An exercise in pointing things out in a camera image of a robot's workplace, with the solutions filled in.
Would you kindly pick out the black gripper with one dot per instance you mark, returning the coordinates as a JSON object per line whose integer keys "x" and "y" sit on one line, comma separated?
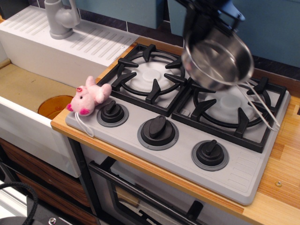
{"x": 202, "y": 15}

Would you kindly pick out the stainless steel pan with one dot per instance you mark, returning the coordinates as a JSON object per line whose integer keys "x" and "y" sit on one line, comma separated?
{"x": 224, "y": 64}

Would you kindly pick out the black middle stove knob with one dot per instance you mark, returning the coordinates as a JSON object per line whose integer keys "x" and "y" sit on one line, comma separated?
{"x": 158, "y": 133}

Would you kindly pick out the black stove knob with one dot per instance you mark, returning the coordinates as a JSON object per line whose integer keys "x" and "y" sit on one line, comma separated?
{"x": 158, "y": 133}
{"x": 210, "y": 155}
{"x": 112, "y": 115}

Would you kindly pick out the grey toy stove top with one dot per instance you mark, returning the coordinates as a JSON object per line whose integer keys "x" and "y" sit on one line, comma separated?
{"x": 238, "y": 181}

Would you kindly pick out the black left stove knob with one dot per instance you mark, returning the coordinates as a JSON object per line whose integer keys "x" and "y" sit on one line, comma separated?
{"x": 112, "y": 115}

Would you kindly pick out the black right stove knob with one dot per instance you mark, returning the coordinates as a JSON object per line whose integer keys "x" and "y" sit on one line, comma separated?
{"x": 210, "y": 155}

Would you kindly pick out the black left burner grate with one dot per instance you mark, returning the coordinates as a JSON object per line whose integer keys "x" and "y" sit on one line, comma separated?
{"x": 148, "y": 81}

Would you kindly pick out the black burner grate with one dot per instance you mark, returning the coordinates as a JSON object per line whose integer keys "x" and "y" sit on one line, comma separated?
{"x": 148, "y": 81}
{"x": 239, "y": 115}

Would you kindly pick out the black right burner grate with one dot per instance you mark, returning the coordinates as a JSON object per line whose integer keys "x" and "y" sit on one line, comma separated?
{"x": 239, "y": 115}

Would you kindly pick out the grey toy faucet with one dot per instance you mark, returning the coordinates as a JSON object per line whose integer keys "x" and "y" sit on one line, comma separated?
{"x": 61, "y": 21}

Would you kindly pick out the pink stuffed pig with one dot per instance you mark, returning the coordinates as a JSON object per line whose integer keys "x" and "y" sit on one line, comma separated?
{"x": 86, "y": 99}

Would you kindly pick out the white toy sink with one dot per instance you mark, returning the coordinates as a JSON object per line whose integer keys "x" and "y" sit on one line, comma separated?
{"x": 36, "y": 67}

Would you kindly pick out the orange plastic plate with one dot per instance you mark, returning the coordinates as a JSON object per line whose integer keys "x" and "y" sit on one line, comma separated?
{"x": 51, "y": 107}

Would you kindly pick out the wooden drawer cabinet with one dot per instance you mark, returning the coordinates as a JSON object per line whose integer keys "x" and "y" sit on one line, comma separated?
{"x": 56, "y": 190}

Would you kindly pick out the oven door with black handle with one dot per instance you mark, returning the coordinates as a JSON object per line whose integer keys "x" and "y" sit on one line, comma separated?
{"x": 135, "y": 198}

